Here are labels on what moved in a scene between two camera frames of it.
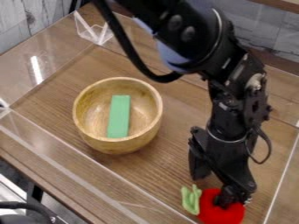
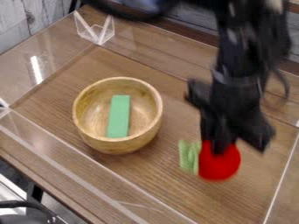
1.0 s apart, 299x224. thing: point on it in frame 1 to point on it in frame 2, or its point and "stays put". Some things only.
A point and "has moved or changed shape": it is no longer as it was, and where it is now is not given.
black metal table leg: (34, 193) stays put
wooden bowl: (116, 114) stays put
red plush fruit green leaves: (200, 203) has moved or changed shape
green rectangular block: (118, 127) stays put
